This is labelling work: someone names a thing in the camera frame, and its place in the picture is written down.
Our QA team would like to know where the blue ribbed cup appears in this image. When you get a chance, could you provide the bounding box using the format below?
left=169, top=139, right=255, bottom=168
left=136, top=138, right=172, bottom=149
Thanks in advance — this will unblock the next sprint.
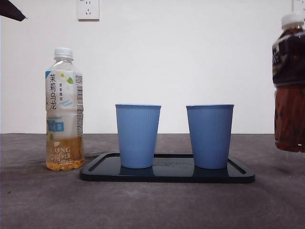
left=185, top=104, right=234, bottom=170
left=115, top=104, right=162, bottom=169

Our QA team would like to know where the white wall socket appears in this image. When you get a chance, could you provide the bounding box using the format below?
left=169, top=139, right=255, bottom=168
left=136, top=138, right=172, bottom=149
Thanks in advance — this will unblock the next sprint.
left=77, top=0, right=100, bottom=21
left=293, top=0, right=305, bottom=15

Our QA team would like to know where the jasmine oolong tea bottle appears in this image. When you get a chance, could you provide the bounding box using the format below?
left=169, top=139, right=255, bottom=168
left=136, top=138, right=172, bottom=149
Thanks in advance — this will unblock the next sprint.
left=45, top=47, right=85, bottom=171

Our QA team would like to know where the dark rectangular tray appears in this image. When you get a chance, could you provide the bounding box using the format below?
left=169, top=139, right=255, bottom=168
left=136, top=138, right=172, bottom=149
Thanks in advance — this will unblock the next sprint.
left=79, top=153, right=255, bottom=184

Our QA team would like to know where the dark oolong tea bottle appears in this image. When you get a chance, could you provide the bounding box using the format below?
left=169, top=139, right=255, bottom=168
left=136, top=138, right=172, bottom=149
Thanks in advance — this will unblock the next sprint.
left=272, top=13, right=305, bottom=153

